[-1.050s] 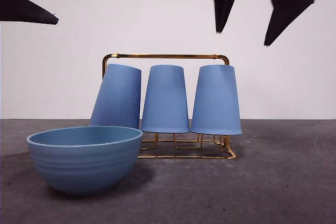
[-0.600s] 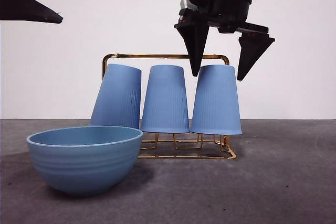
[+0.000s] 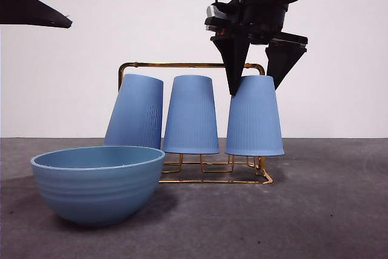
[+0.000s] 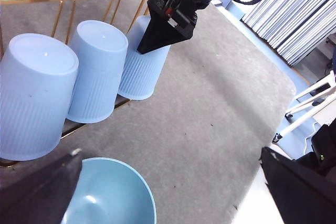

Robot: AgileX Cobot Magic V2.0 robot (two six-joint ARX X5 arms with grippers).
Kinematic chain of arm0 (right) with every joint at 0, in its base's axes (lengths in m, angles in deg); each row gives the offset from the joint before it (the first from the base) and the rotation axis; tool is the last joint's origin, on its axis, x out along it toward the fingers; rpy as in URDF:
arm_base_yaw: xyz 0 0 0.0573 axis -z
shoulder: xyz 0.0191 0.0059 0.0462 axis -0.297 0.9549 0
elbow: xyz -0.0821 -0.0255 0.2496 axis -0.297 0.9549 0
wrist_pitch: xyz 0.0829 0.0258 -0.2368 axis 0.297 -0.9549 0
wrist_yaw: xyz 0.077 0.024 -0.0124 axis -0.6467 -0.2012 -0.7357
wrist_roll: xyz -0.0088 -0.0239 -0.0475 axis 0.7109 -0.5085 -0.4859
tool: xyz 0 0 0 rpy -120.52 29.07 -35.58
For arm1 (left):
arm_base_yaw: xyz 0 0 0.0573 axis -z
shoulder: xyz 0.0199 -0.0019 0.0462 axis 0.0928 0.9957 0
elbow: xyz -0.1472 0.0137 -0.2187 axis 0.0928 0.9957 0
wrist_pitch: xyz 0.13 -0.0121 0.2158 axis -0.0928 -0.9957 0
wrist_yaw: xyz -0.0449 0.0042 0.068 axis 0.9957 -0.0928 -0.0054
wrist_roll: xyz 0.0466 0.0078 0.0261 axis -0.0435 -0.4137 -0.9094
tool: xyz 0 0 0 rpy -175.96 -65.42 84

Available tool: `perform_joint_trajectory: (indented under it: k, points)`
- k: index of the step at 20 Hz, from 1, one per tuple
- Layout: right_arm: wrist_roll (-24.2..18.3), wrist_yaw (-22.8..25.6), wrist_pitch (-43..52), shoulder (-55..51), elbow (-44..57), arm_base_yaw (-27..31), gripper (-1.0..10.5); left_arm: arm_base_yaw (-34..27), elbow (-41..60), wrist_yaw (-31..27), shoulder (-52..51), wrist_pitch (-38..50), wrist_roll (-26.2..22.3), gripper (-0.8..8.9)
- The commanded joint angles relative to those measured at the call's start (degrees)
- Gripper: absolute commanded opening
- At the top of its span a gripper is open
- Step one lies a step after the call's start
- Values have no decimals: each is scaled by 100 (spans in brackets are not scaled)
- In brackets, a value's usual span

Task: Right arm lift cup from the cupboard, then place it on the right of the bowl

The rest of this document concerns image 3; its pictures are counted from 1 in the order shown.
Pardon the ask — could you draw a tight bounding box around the gold wire cup rack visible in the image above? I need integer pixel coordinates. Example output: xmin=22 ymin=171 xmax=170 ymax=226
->
xmin=116 ymin=61 xmax=274 ymax=185

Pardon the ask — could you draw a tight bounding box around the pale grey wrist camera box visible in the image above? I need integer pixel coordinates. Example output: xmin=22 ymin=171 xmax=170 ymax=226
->
xmin=206 ymin=3 xmax=236 ymax=21

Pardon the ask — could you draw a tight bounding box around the blue ribbed bowl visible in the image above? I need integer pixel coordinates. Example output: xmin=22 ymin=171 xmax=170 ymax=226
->
xmin=30 ymin=146 xmax=166 ymax=227

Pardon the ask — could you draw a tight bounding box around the blue ribbed plastic cup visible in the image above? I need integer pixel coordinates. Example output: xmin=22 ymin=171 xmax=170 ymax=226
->
xmin=162 ymin=75 xmax=219 ymax=155
xmin=102 ymin=73 xmax=164 ymax=150
xmin=224 ymin=75 xmax=285 ymax=156

